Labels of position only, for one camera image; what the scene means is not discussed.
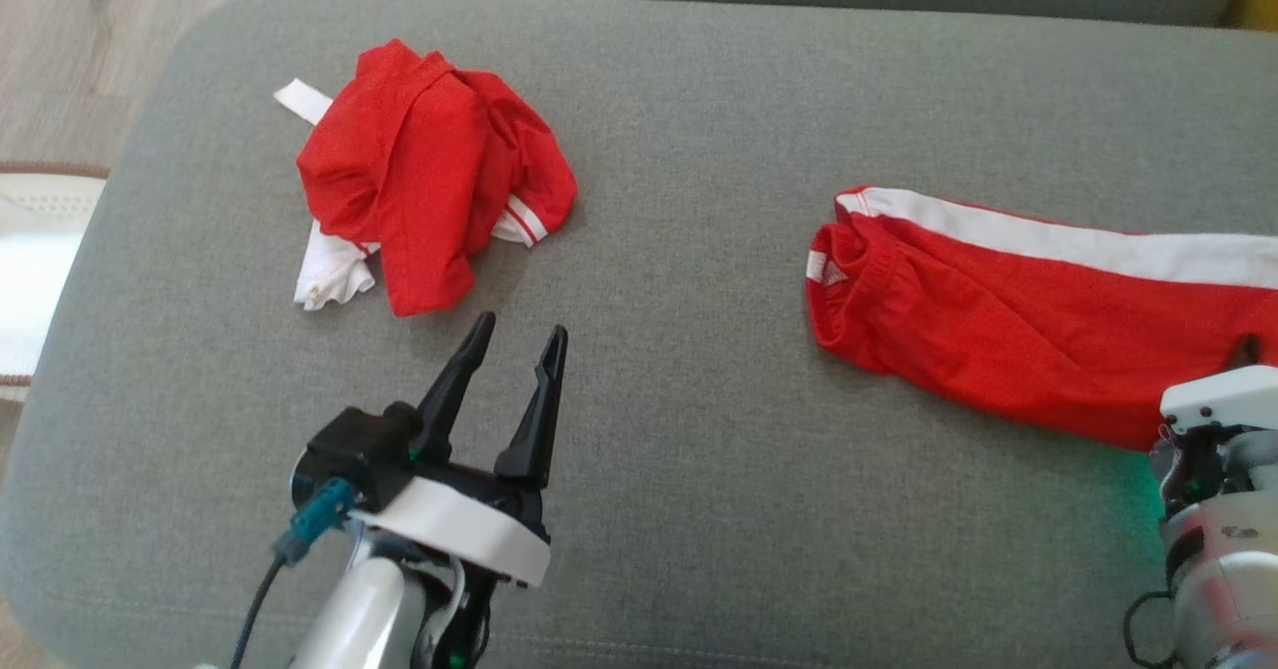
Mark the red basketball shorts white stripe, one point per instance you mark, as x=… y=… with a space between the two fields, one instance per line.
x=998 y=330

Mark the white rug brown edge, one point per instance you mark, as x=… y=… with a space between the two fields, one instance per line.
x=40 y=270

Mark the red basketball jersey white sleeves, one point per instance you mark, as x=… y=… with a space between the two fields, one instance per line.
x=429 y=170

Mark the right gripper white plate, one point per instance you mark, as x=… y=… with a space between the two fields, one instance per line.
x=1228 y=399

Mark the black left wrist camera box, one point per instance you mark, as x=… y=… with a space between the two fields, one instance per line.
x=359 y=449

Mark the large grey sofa ottoman cushion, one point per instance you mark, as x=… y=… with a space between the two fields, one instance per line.
x=679 y=349

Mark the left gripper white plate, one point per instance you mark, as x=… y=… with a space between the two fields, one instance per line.
x=469 y=529

